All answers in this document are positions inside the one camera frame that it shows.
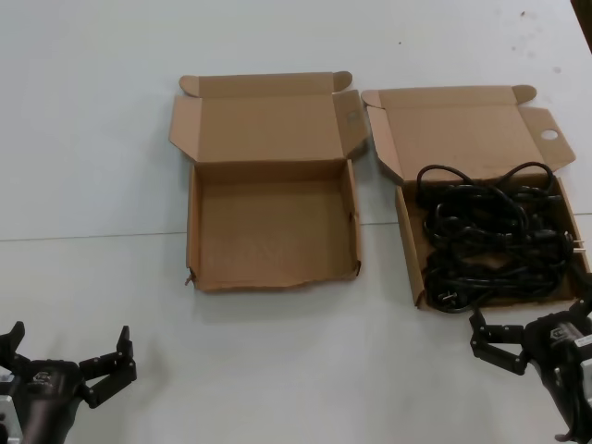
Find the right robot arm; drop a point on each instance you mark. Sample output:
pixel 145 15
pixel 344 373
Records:
pixel 573 398

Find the cardboard box with round hole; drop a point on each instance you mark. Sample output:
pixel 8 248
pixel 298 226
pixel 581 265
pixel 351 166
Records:
pixel 453 134

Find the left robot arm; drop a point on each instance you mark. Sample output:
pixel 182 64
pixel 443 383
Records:
pixel 46 425

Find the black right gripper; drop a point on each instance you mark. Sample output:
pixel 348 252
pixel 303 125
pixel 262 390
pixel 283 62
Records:
pixel 555 342

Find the cardboard box with torn edge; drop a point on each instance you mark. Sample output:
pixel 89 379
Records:
pixel 259 120

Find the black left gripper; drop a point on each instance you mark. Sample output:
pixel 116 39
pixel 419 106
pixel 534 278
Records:
pixel 46 379

